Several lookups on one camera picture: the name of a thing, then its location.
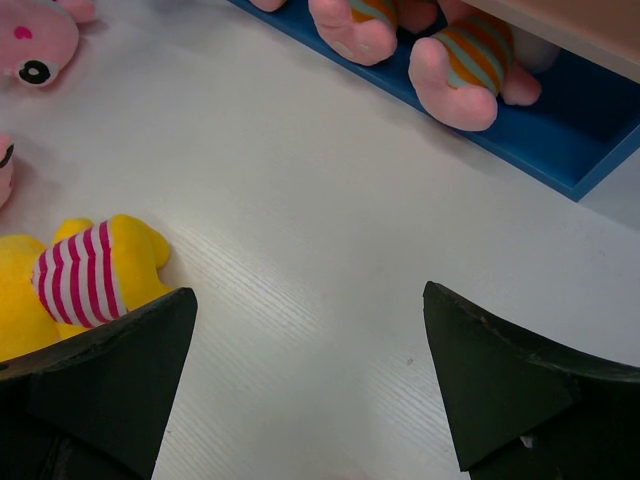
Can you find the pink plush striped body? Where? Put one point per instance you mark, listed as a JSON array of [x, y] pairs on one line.
[[365, 31]]

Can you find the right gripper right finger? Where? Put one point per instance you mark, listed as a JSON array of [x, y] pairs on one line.
[[522, 406]]

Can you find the brown lower shelf board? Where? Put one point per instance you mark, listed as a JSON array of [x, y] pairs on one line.
[[604, 32]]

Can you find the pink pig plush centre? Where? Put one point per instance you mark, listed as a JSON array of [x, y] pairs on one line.
[[6, 168]]

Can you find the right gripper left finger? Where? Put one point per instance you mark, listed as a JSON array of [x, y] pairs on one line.
[[96, 406]]

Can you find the blue wooden toy shelf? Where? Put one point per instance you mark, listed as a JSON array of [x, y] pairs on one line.
[[583, 127]]

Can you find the pink frog plush striped shirt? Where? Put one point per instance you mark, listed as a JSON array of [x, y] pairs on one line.
[[268, 5]]

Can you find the pink pig plush dotted dress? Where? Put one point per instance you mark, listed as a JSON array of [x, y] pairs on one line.
[[40, 38]]

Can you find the yellow bear plush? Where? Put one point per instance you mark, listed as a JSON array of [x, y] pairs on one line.
[[91, 274]]

